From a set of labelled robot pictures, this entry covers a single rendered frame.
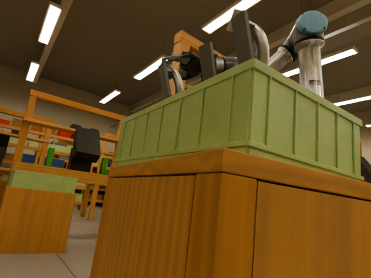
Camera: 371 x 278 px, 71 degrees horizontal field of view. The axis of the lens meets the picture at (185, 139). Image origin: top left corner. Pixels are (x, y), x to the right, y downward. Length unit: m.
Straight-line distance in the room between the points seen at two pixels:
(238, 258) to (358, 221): 0.31
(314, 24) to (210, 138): 0.84
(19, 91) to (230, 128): 11.22
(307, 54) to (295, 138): 0.71
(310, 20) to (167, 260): 1.05
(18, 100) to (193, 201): 11.15
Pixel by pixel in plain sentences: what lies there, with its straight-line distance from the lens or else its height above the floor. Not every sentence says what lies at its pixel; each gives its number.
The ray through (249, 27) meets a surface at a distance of 0.68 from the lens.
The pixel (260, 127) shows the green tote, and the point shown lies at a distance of 0.46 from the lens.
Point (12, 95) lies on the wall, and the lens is 11.51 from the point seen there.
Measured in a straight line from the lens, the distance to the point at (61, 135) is 8.28.
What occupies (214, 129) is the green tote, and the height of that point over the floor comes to 0.85.
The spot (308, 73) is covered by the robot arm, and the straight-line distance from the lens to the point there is 1.17.
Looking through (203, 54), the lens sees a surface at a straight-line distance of 0.80.
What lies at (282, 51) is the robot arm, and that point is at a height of 1.42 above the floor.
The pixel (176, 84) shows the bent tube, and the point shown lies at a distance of 0.91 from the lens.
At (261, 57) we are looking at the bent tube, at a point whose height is 1.06.
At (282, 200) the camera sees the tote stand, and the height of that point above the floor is 0.73.
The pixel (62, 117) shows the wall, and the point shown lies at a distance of 11.54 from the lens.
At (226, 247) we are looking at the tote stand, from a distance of 0.39.
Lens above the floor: 0.71
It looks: 13 degrees up
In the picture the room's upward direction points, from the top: 7 degrees clockwise
